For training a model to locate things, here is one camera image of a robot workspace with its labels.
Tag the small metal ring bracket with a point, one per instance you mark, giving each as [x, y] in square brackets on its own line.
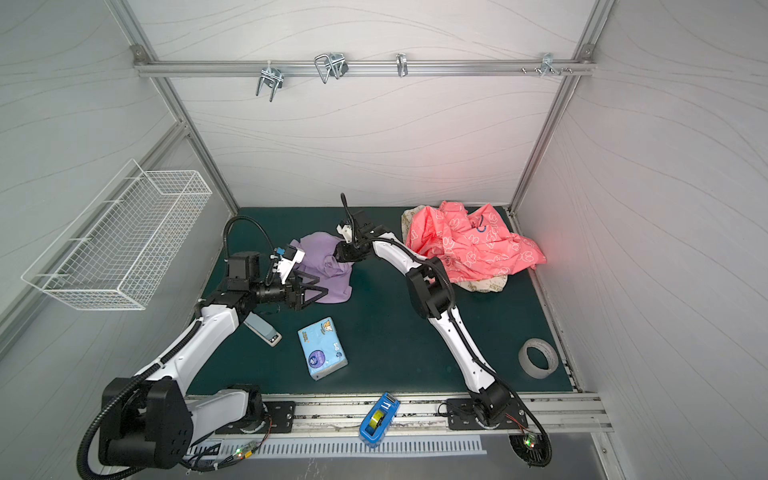
[401, 65]

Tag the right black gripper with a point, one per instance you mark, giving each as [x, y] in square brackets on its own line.
[357, 231]

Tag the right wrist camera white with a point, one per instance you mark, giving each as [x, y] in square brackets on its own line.
[346, 231]

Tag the clear tape roll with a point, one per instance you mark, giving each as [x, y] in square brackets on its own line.
[538, 358]

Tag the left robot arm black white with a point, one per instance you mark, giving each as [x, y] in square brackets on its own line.
[147, 420]

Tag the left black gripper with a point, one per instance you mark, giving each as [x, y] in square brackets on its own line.
[296, 301]

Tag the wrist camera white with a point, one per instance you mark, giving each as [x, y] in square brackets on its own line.
[285, 259]
[346, 231]

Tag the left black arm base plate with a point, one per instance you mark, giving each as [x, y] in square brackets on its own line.
[273, 416]

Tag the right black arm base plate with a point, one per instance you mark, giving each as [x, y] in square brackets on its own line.
[462, 415]

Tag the metal U-bolt clamp middle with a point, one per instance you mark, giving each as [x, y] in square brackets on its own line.
[331, 65]

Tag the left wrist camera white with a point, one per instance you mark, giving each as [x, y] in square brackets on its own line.
[285, 259]

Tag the metal U-bolt clamp left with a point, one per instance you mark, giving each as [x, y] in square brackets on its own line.
[270, 80]

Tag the pink patterned cloth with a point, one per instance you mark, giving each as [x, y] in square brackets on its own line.
[473, 245]

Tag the blue tape dispenser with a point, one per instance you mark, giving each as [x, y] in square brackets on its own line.
[378, 420]

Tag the metal hook bracket right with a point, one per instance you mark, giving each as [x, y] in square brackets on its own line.
[546, 68]

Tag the metal u-bolt clamp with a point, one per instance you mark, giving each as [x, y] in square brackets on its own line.
[270, 80]
[331, 65]

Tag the beige patterned cloth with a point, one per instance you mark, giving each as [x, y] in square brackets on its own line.
[492, 285]

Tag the purple cloth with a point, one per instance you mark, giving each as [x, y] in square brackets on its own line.
[319, 261]

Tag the light blue tissue pack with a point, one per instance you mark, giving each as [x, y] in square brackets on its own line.
[322, 349]

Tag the small grey white device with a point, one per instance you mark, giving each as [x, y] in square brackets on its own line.
[263, 329]

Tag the white slotted cable duct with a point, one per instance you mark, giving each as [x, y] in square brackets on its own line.
[390, 447]

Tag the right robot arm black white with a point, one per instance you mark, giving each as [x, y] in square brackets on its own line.
[433, 298]

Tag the aluminium top rail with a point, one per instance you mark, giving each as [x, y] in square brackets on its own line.
[357, 68]

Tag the white wire basket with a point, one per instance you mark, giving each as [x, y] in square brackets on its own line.
[115, 253]

